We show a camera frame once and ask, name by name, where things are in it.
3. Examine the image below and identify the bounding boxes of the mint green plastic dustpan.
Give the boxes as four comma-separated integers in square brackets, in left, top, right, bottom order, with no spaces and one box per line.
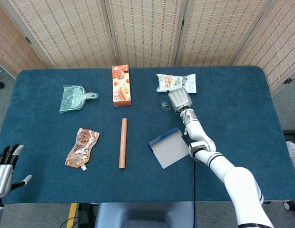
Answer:
[59,85,99,114]

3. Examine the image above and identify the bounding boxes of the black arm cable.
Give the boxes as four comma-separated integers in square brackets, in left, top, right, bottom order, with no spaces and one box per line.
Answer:
[191,152,198,204]

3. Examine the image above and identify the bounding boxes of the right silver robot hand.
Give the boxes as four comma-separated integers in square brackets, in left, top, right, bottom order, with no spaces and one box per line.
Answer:
[166,87,193,114]

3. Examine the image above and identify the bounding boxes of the black chair base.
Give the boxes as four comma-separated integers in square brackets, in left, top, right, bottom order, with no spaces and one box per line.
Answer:
[0,60,5,90]

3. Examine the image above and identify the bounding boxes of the yellow floor tape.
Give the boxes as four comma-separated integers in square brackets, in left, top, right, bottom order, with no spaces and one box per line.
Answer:
[66,203,78,228]

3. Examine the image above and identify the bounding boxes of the blue table cloth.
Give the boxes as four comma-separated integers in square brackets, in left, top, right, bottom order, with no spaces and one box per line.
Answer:
[0,66,294,204]

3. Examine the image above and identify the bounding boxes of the white snack bag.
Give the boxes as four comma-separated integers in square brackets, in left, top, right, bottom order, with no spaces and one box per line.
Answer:
[156,73,197,95]

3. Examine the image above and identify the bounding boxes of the orange snack box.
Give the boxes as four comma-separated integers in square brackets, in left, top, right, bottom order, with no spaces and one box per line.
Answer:
[112,65,133,107]

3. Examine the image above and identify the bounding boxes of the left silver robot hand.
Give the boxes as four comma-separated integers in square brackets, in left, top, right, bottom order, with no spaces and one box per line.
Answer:
[0,144,33,199]

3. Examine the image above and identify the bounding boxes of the grey-blue robot body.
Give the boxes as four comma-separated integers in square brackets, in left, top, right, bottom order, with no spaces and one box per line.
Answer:
[94,201,198,228]

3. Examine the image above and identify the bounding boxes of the grey and blue box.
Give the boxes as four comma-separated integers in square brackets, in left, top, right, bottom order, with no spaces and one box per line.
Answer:
[147,127,191,170]

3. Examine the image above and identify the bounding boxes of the white shoe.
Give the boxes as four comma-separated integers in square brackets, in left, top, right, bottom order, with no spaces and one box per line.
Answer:
[285,141,295,175]

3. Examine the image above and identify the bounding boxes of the brown spout drink pouch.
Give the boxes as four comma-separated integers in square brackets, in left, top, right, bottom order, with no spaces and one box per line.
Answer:
[64,128,100,171]

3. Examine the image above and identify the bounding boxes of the black eyeglasses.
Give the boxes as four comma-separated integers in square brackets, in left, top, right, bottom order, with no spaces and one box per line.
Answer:
[158,101,173,112]

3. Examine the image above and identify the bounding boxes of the bamboo folding screen panel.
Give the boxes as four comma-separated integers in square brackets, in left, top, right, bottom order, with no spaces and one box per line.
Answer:
[0,0,117,69]
[232,0,295,95]
[0,0,47,79]
[103,0,188,68]
[173,0,276,67]

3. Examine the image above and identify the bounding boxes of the wooden rolling pin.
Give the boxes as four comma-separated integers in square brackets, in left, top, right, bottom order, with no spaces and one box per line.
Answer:
[118,118,128,170]

